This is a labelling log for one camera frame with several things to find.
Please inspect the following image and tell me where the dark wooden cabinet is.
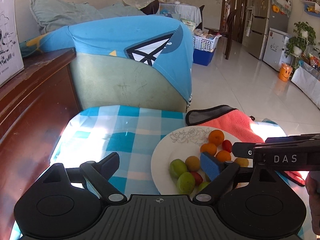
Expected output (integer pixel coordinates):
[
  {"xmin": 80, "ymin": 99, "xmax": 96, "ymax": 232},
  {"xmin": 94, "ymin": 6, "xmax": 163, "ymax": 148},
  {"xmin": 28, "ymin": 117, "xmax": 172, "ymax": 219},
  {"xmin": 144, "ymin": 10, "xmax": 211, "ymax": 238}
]
[{"xmin": 1, "ymin": 48, "xmax": 80, "ymax": 239}]

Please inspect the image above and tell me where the blue plastic bin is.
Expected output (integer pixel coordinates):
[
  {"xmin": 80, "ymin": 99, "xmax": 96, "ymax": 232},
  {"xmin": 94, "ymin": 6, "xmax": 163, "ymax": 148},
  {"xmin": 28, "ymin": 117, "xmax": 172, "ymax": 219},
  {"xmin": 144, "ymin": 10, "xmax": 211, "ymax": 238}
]
[{"xmin": 193, "ymin": 49, "xmax": 215, "ymax": 66}]

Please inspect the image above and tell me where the coral pink towel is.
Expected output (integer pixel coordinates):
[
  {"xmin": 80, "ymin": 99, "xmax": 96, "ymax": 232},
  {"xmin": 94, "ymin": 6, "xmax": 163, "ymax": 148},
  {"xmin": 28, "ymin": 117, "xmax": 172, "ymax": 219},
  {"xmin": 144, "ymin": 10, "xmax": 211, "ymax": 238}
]
[{"xmin": 185, "ymin": 104, "xmax": 307, "ymax": 186}]

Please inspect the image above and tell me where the blue checkered tablecloth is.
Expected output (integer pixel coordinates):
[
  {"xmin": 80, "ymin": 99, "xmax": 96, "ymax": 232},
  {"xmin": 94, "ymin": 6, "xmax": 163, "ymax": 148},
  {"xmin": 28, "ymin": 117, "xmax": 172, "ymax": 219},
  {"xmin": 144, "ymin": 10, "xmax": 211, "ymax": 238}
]
[{"xmin": 10, "ymin": 104, "xmax": 306, "ymax": 240}]

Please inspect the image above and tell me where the white floral plate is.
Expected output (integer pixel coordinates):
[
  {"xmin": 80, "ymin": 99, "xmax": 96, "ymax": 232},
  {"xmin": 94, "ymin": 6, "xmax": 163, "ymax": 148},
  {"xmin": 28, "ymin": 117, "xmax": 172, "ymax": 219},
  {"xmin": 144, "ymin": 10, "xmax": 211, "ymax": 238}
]
[{"xmin": 151, "ymin": 126, "xmax": 239, "ymax": 196}]

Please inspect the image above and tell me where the orange mandarin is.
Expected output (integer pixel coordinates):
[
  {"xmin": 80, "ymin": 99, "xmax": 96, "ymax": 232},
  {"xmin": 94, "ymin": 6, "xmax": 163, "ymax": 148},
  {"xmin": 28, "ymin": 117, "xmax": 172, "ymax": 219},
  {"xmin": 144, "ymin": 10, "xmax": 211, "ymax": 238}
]
[
  {"xmin": 200, "ymin": 143, "xmax": 217, "ymax": 156},
  {"xmin": 208, "ymin": 129, "xmax": 225, "ymax": 146}
]

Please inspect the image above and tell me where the small white fridge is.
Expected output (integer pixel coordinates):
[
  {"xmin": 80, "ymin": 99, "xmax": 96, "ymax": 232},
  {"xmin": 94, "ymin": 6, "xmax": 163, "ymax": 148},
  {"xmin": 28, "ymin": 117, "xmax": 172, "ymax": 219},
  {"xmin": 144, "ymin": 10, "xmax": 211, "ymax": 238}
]
[{"xmin": 263, "ymin": 28, "xmax": 292, "ymax": 72}]

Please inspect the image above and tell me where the white milk carton box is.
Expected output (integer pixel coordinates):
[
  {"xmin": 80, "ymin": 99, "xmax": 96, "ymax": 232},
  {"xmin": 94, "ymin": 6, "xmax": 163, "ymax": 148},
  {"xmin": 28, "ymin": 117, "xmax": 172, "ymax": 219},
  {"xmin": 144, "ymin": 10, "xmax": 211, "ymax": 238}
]
[{"xmin": 0, "ymin": 0, "xmax": 24, "ymax": 86}]

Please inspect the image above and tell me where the person right hand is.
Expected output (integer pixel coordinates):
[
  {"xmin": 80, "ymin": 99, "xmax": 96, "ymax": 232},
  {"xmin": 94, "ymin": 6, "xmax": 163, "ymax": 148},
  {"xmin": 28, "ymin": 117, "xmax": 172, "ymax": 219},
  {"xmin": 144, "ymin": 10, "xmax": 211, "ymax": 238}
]
[{"xmin": 305, "ymin": 173, "xmax": 320, "ymax": 235}]

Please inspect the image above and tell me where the green jujube fruit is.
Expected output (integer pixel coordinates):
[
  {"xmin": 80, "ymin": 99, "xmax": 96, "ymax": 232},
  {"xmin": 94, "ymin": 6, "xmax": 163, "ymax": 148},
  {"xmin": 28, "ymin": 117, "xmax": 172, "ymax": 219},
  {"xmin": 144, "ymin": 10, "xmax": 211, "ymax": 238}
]
[{"xmin": 169, "ymin": 159, "xmax": 188, "ymax": 179}]

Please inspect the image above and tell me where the white lattice basket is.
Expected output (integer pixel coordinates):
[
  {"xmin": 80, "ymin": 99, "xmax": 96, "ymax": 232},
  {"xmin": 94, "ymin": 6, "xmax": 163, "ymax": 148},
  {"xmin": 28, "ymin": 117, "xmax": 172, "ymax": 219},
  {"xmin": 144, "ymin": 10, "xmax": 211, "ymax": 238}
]
[{"xmin": 193, "ymin": 29, "xmax": 221, "ymax": 52}]

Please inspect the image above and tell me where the silver refrigerator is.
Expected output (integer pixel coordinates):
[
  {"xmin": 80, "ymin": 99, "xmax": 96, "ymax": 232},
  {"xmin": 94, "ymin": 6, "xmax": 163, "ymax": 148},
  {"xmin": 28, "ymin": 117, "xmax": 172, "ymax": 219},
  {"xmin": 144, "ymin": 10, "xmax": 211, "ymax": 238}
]
[{"xmin": 247, "ymin": 0, "xmax": 292, "ymax": 60}]

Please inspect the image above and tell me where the potted green plant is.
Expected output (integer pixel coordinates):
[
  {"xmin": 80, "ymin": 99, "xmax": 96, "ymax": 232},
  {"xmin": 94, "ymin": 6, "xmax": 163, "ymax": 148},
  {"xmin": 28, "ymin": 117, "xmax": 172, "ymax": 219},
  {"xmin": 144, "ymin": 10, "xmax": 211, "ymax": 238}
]
[{"xmin": 285, "ymin": 22, "xmax": 316, "ymax": 70}]

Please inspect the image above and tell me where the wooden dining chair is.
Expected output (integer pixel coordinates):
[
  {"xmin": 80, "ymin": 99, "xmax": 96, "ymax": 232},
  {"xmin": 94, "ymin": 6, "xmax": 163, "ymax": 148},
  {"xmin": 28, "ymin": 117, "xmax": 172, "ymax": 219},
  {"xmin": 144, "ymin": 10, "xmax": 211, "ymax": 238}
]
[{"xmin": 205, "ymin": 9, "xmax": 238, "ymax": 59}]

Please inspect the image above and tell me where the orange smiley bucket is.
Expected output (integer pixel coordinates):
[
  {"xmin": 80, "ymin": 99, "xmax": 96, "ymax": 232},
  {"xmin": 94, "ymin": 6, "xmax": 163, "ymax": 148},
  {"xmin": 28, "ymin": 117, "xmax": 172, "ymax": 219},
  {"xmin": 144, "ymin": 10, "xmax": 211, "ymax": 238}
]
[{"xmin": 278, "ymin": 63, "xmax": 292, "ymax": 82}]

